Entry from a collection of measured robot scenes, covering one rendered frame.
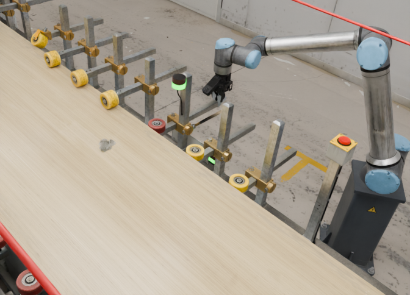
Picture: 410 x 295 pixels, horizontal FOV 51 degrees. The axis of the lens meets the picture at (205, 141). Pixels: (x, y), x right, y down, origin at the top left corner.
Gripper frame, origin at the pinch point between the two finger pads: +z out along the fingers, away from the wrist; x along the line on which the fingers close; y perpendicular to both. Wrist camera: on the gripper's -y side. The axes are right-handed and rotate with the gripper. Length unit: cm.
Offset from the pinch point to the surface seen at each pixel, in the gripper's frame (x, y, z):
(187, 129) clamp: -8.9, -29.6, -4.3
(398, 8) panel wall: 6, 236, 9
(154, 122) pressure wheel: 0.6, -41.7, -8.9
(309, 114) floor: 19, 148, 87
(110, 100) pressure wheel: 21, -51, -15
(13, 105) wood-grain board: 52, -83, -10
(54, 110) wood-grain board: 37, -71, -10
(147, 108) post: 20.3, -30.1, -0.8
